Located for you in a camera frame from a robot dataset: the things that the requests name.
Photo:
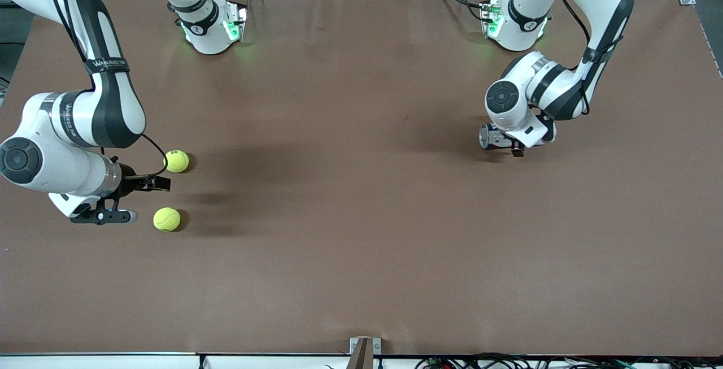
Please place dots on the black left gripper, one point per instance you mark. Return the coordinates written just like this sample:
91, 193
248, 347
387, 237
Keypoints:
517, 152

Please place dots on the white blue tennis ball can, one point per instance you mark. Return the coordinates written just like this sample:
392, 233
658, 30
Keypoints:
494, 137

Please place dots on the metal mast bracket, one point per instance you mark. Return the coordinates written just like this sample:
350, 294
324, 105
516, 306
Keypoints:
364, 352

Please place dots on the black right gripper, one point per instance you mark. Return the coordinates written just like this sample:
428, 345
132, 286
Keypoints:
129, 182

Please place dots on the brown table mat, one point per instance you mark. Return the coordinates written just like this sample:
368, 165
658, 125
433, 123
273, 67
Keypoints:
361, 273

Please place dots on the yellow tennis ball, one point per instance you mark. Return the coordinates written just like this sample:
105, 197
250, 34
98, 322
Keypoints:
167, 219
177, 161

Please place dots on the white table edge rail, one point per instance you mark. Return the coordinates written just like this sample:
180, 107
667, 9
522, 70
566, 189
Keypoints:
113, 363

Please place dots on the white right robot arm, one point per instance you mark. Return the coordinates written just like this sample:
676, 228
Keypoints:
113, 103

